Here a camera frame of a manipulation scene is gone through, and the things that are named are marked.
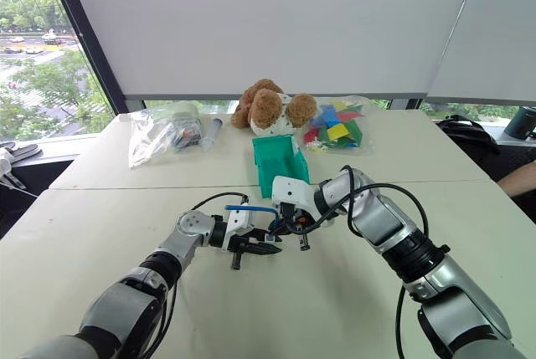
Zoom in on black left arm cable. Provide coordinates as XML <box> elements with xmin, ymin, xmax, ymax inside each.
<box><xmin>137</xmin><ymin>192</ymin><xmax>251</xmax><ymax>359</ymax></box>

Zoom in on clear bag of colourful blocks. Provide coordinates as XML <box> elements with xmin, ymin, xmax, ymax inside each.
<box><xmin>301</xmin><ymin>95</ymin><xmax>376</xmax><ymax>156</ymax></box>

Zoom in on green plastic bin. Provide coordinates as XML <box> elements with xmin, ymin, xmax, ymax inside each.
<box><xmin>250</xmin><ymin>134</ymin><xmax>312</xmax><ymax>199</ymax></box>

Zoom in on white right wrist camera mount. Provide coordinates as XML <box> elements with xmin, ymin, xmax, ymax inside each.
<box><xmin>271</xmin><ymin>175</ymin><xmax>319</xmax><ymax>226</ymax></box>

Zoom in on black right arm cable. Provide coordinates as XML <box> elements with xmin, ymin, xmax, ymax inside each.
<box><xmin>299</xmin><ymin>182</ymin><xmax>430</xmax><ymax>359</ymax></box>

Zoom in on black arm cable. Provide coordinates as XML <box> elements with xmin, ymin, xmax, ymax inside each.
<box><xmin>299</xmin><ymin>182</ymin><xmax>430</xmax><ymax>359</ymax></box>
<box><xmin>137</xmin><ymin>192</ymin><xmax>251</xmax><ymax>359</ymax></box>

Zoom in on clear bag of small parts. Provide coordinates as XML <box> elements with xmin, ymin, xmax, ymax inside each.
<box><xmin>127</xmin><ymin>102</ymin><xmax>204</xmax><ymax>170</ymax></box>

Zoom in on black window frame post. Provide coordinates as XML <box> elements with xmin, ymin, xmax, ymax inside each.
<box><xmin>41</xmin><ymin>0</ymin><xmax>130</xmax><ymax>116</ymax></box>

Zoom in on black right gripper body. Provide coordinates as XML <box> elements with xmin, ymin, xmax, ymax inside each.
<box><xmin>278</xmin><ymin>203</ymin><xmax>315</xmax><ymax>234</ymax></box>

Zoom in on narrow white roller blind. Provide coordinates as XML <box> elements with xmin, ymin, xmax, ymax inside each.
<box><xmin>425</xmin><ymin>0</ymin><xmax>536</xmax><ymax>106</ymax></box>

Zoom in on dark green cup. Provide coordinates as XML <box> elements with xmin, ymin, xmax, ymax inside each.
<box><xmin>503</xmin><ymin>105</ymin><xmax>536</xmax><ymax>141</ymax></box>

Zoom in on black backpack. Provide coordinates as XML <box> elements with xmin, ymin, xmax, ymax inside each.
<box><xmin>435</xmin><ymin>115</ymin><xmax>502</xmax><ymax>156</ymax></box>

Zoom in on clear plastic syringe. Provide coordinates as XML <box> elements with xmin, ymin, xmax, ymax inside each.
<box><xmin>199</xmin><ymin>117</ymin><xmax>224</xmax><ymax>152</ymax></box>

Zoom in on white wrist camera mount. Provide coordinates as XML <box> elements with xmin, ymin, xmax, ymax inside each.
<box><xmin>271</xmin><ymin>175</ymin><xmax>319</xmax><ymax>226</ymax></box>
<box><xmin>220</xmin><ymin>208</ymin><xmax>257</xmax><ymax>251</ymax></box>

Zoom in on blue cable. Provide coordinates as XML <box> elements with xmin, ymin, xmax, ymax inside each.
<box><xmin>224</xmin><ymin>203</ymin><xmax>281</xmax><ymax>237</ymax></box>

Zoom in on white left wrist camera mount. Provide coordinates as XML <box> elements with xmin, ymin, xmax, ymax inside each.
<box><xmin>220</xmin><ymin>208</ymin><xmax>257</xmax><ymax>251</ymax></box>

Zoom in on wide white roller blind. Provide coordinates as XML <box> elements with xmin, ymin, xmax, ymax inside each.
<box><xmin>61</xmin><ymin>0</ymin><xmax>482</xmax><ymax>100</ymax></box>

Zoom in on brown plush toy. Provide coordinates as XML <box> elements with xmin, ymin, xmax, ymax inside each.
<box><xmin>230</xmin><ymin>78</ymin><xmax>318</xmax><ymax>137</ymax></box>

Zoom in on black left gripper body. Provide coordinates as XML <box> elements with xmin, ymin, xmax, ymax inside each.
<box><xmin>228</xmin><ymin>231</ymin><xmax>257</xmax><ymax>270</ymax></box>

